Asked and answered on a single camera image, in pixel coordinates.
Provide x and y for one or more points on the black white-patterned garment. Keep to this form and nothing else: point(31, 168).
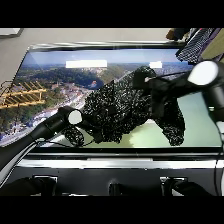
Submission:
point(113, 110)

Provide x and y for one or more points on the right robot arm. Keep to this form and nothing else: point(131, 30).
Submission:
point(203, 76)

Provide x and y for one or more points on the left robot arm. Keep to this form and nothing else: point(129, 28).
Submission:
point(50, 126)

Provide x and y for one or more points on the checked shirt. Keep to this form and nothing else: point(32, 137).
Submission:
point(195, 45)

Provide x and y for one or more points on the silver frame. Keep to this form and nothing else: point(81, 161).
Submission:
point(116, 164)

